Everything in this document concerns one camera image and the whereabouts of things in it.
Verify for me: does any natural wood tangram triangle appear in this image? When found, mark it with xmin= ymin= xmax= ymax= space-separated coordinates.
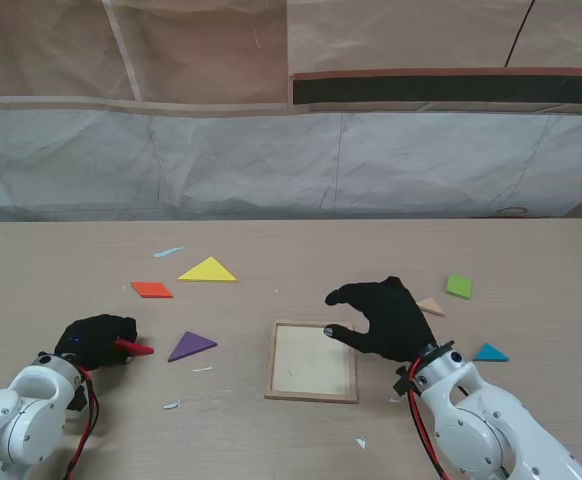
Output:
xmin=415 ymin=296 xmax=447 ymax=318

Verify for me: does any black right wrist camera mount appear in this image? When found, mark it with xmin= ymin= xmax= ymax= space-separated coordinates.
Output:
xmin=393 ymin=364 xmax=420 ymax=397

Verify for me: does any orange tangram parallelogram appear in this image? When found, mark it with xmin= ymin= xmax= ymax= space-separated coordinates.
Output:
xmin=130 ymin=281 xmax=175 ymax=300

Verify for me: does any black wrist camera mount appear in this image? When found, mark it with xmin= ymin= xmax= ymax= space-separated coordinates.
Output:
xmin=68 ymin=382 xmax=90 ymax=414
xmin=393 ymin=364 xmax=420 ymax=397

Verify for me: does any red black hand cable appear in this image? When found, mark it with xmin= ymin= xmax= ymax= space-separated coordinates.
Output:
xmin=405 ymin=357 xmax=453 ymax=480
xmin=63 ymin=364 xmax=100 ymax=480

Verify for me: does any green tangram square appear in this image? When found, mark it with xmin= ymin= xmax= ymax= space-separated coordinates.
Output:
xmin=443 ymin=274 xmax=474 ymax=301

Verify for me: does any red black right hand cable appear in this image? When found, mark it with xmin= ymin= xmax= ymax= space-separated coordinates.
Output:
xmin=405 ymin=357 xmax=453 ymax=480

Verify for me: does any blue small tangram triangle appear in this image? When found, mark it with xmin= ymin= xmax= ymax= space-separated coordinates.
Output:
xmin=472 ymin=342 xmax=510 ymax=363

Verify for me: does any square wooden tangram tray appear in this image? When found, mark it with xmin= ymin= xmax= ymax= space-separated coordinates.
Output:
xmin=263 ymin=318 xmax=360 ymax=405

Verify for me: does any black strip with red edge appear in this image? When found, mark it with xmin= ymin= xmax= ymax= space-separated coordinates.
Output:
xmin=289 ymin=68 xmax=582 ymax=114

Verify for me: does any red large tangram triangle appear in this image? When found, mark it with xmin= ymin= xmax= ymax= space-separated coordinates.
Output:
xmin=113 ymin=337 xmax=156 ymax=358

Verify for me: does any purple tangram triangle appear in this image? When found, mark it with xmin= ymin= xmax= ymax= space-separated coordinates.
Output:
xmin=167 ymin=330 xmax=219 ymax=364

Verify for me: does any red black left hand cable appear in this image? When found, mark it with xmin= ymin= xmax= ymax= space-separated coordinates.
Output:
xmin=63 ymin=364 xmax=100 ymax=480

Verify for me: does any marble print backdrop sheet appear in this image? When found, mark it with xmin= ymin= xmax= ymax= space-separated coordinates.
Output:
xmin=0 ymin=97 xmax=582 ymax=224

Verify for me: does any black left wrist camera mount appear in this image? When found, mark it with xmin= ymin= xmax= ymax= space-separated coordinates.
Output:
xmin=68 ymin=382 xmax=90 ymax=414

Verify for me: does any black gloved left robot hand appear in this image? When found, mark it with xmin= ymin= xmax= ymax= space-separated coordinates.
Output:
xmin=53 ymin=313 xmax=140 ymax=371

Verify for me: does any yellow large tangram triangle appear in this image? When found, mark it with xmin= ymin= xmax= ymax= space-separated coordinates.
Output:
xmin=177 ymin=256 xmax=239 ymax=285

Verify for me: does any beige paper backdrop sheet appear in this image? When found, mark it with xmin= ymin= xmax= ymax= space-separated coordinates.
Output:
xmin=0 ymin=0 xmax=582 ymax=119

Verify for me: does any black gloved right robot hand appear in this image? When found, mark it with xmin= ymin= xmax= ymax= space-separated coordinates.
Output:
xmin=324 ymin=275 xmax=440 ymax=364

